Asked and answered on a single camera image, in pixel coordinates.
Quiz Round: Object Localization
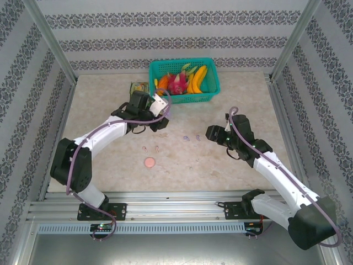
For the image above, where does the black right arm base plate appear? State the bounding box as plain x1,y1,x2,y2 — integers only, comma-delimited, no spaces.
223,201,274,221

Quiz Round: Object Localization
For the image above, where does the orange mango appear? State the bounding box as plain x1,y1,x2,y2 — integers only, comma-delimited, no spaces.
157,75,169,91

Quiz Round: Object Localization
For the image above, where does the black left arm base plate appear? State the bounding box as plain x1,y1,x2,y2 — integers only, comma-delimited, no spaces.
77,203,128,221

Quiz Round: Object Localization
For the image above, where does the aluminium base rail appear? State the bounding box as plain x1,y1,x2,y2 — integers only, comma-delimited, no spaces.
26,190,329,223

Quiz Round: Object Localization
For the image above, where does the left controller board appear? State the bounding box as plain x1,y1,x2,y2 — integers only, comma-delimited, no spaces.
90,224,114,232

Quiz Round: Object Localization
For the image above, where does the pink dragon fruit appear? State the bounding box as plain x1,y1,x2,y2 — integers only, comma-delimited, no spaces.
167,62,199,95

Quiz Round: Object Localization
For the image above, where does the yellow banana bunch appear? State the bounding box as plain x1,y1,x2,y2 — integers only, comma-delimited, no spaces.
186,65,208,95

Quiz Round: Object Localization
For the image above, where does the teal plastic mesh basket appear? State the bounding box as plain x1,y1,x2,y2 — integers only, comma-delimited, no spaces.
148,57,221,105

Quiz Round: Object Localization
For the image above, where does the grey slotted cable duct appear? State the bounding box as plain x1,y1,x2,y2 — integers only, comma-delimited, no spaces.
37,222,246,235

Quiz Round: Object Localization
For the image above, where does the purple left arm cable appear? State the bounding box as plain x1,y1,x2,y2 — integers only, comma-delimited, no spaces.
66,88,172,243

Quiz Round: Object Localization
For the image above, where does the right controller board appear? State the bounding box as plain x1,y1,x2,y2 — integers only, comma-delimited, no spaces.
245,222,264,235

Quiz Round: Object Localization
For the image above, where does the aluminium frame post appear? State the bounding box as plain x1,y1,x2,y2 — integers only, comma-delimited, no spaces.
269,0,324,83
22,0,78,85

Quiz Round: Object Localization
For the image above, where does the aluminium side rail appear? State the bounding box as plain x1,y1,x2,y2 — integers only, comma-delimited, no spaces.
266,73,315,199
38,81,78,202

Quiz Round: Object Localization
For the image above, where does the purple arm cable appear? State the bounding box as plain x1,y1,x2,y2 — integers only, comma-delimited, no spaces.
224,106,342,248
66,88,172,243

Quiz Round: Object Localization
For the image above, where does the yellow green snack packet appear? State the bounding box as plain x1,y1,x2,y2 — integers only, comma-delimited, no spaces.
130,82,150,95

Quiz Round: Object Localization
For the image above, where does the controller board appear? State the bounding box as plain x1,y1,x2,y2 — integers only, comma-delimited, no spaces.
90,224,114,232
245,222,264,235

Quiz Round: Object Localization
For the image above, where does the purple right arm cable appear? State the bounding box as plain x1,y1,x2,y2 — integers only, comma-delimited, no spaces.
224,106,342,248

